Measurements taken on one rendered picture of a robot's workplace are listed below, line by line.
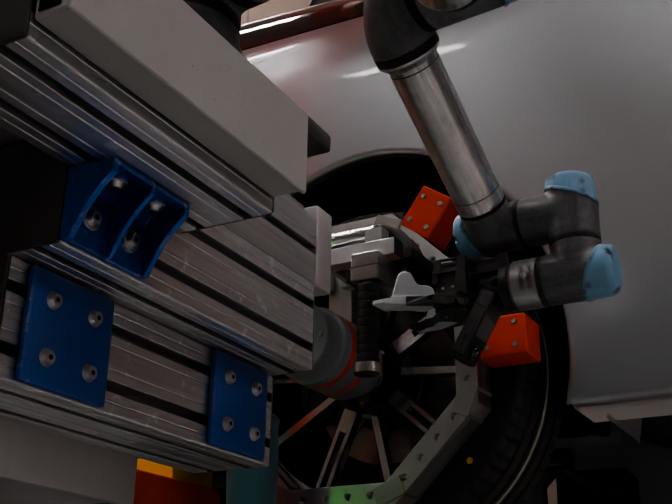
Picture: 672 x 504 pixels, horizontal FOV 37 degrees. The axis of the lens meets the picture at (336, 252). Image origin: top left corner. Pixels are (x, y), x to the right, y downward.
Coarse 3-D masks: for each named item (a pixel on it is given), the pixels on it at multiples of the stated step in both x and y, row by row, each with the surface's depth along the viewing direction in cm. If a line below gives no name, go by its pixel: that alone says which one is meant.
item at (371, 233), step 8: (344, 232) 170; (352, 232) 169; (360, 232) 168; (368, 232) 167; (376, 232) 166; (384, 232) 167; (336, 240) 170; (344, 240) 170; (352, 240) 169; (360, 240) 168; (368, 240) 167; (336, 248) 171; (336, 272) 182; (344, 272) 184; (344, 280) 186; (344, 288) 188; (352, 288) 187
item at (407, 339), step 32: (384, 320) 195; (384, 352) 197; (288, 384) 201; (288, 416) 210; (320, 416) 195; (352, 416) 191; (384, 416) 192; (288, 448) 202; (384, 448) 185; (320, 480) 189; (384, 480) 183
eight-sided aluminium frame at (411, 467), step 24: (384, 216) 190; (456, 336) 174; (456, 360) 172; (480, 360) 172; (456, 384) 171; (480, 384) 170; (456, 408) 169; (480, 408) 169; (432, 432) 170; (456, 432) 169; (408, 456) 171; (432, 456) 168; (288, 480) 186; (408, 480) 169; (432, 480) 173
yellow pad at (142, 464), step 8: (144, 464) 210; (152, 464) 209; (160, 464) 208; (152, 472) 209; (160, 472) 208; (168, 472) 207; (176, 472) 207; (184, 472) 209; (208, 472) 217; (184, 480) 209; (192, 480) 211; (200, 480) 214; (208, 480) 216
